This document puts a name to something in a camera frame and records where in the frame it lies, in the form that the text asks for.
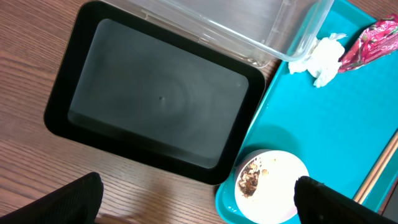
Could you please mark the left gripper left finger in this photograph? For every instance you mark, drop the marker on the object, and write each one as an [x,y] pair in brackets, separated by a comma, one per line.
[76,202]

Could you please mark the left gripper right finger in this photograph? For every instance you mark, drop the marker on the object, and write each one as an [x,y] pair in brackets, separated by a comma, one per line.
[318,204]

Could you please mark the pink bowl with food scraps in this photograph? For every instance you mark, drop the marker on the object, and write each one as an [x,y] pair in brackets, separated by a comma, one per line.
[264,185]

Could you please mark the teal serving tray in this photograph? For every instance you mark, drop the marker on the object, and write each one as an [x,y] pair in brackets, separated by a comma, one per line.
[338,130]

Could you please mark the black plastic tray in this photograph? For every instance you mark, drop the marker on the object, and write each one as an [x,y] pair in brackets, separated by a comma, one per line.
[134,89]

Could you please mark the crumpled white napkin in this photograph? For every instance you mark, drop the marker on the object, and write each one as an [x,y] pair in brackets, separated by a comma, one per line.
[322,60]

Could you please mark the red snack wrapper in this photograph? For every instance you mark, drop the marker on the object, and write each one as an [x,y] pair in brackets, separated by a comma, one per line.
[376,41]

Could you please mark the clear plastic bin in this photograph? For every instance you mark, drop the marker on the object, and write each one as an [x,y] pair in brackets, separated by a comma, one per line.
[252,31]

